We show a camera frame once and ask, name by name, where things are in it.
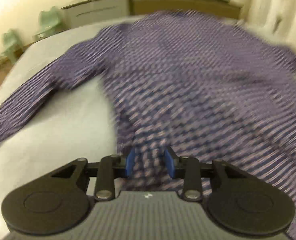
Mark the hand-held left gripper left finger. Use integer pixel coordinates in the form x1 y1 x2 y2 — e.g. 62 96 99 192
51 148 136 201

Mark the white curtain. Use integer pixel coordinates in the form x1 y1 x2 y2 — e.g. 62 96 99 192
245 0 296 63

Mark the small green child chair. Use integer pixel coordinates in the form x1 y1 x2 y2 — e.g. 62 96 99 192
0 29 22 64

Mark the large green child chair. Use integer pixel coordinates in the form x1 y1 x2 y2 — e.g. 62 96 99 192
34 6 63 39

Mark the blue plaid shirt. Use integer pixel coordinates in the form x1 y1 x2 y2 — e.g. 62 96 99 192
0 9 296 239

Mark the grey sideboard cabinet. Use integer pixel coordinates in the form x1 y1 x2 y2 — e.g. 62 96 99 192
60 0 242 30

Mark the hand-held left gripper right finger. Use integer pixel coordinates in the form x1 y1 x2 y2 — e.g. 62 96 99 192
164 146 242 202

